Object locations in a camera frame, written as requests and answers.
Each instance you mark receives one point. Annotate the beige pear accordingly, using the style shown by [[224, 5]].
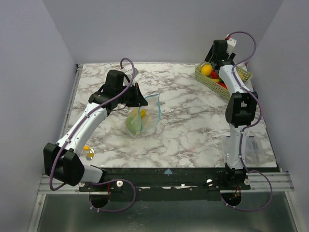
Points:
[[242, 77]]

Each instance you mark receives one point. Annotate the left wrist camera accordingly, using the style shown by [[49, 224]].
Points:
[[129, 74]]

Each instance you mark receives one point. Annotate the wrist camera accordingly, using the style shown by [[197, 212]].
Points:
[[129, 74], [231, 43]]

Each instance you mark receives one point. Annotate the yellow red mango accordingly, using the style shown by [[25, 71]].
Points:
[[143, 113]]

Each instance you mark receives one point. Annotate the clear plastic box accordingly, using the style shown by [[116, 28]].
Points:
[[253, 152]]

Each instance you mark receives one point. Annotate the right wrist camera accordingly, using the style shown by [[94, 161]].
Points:
[[231, 43]]

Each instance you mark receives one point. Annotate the green plastic basket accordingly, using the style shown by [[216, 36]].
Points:
[[215, 85]]

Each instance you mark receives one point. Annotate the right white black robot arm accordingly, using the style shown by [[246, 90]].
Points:
[[240, 111]]

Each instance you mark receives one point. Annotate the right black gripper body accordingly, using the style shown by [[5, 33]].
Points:
[[219, 63]]

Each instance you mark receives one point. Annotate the clear zip top bag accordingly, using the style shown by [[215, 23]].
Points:
[[145, 118]]

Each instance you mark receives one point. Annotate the red apple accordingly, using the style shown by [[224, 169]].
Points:
[[214, 75]]

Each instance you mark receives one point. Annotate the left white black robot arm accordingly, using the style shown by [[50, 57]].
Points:
[[61, 160]]

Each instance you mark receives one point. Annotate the red chili pepper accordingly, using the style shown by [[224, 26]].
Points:
[[223, 85]]

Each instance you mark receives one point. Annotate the yellow lemon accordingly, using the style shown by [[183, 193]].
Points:
[[206, 69]]

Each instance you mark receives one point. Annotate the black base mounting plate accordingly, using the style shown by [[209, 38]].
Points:
[[166, 184]]

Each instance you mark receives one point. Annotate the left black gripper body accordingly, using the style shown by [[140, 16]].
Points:
[[124, 97]]

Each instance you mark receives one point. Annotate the green white cabbage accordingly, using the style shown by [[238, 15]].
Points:
[[133, 123]]

